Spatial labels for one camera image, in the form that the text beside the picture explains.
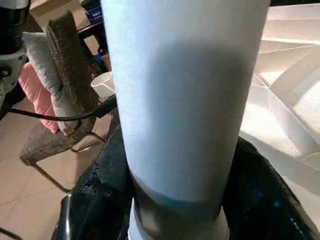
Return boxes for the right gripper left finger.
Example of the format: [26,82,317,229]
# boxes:
[52,124,135,240]

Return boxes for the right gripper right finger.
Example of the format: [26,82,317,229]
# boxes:
[222,136,320,240]

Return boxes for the white plastic table top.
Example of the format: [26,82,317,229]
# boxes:
[239,3,320,197]

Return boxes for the white plastic table leg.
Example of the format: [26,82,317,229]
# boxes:
[100,0,271,240]

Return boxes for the white cup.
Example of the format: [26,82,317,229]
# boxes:
[90,71,117,99]

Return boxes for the pink cushion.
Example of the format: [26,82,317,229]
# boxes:
[17,62,61,135]

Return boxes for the white cushion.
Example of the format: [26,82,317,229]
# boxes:
[22,31,82,133]

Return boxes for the brown wicker chair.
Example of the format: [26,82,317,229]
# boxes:
[19,10,120,194]

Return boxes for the blue box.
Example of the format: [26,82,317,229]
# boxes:
[84,4,104,25]

